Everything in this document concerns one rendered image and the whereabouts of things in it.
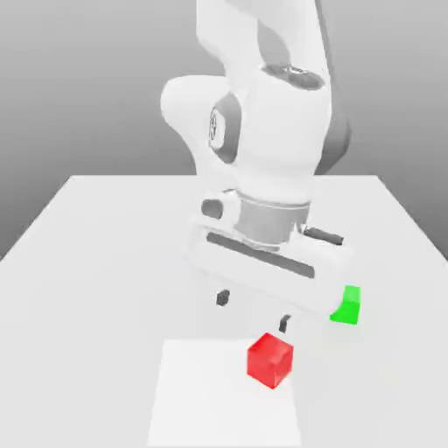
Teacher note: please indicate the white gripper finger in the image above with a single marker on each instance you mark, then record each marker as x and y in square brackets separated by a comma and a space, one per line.
[284, 323]
[223, 298]

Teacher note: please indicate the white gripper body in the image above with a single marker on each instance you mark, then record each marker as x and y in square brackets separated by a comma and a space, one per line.
[245, 269]

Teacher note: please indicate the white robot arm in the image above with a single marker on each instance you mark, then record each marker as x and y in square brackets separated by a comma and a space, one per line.
[280, 140]

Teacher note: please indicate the small red cube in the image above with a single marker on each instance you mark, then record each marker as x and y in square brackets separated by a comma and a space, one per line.
[268, 360]

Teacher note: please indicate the small green cube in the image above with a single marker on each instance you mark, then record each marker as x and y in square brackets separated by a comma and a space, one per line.
[348, 308]

